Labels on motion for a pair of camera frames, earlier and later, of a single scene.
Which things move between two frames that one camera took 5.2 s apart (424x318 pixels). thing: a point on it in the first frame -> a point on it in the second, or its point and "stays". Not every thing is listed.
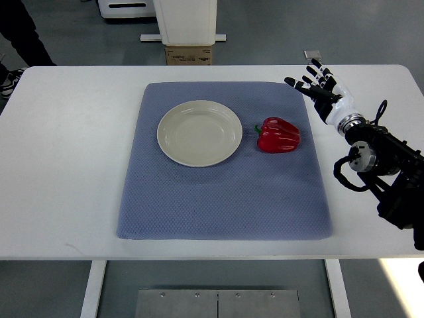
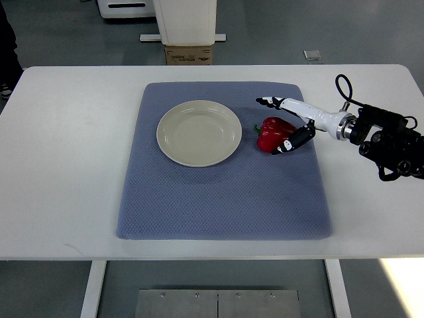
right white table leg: x=337 y=289 stays
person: x=17 y=25 -> x=10 y=67
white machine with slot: x=126 y=8 stays
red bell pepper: x=277 y=136 stays
